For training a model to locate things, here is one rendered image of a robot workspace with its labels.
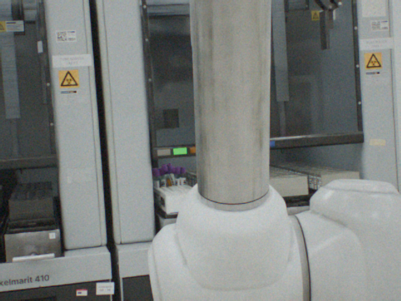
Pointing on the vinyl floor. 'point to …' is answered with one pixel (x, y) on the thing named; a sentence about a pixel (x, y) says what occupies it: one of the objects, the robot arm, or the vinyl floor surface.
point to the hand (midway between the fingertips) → (289, 45)
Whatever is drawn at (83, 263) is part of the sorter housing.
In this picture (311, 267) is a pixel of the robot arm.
